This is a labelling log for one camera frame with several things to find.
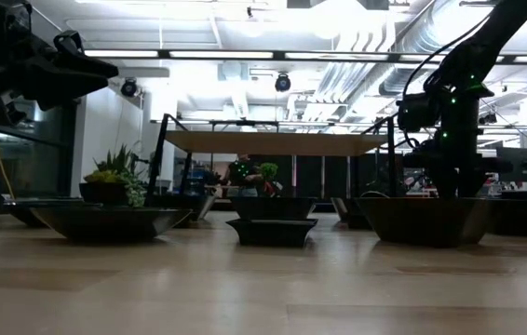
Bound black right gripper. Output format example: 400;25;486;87
402;109;516;199

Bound glossy black leaf-shaped mini plate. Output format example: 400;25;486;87
4;198;88;229
29;207;194;244

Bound round black ceiling device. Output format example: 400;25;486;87
274;73;292;93
119;77;139;98

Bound black computer monitor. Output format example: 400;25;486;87
495;146;527;184

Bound potted succulents in black pot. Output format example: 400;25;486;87
78;143;149;209

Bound black room partition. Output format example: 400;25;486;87
237;154;404;202

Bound black overhead light bar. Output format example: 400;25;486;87
84;48;527;65

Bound small green bonsai plant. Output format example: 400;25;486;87
258;161;279;197

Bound person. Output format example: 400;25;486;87
223;154;264;199

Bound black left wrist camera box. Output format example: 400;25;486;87
0;92;28;127

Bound yellow cable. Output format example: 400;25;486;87
0;114;17;200

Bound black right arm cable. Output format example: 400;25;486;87
400;13;493;150

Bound wooden shelf with black frame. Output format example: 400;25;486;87
144;113;399;208

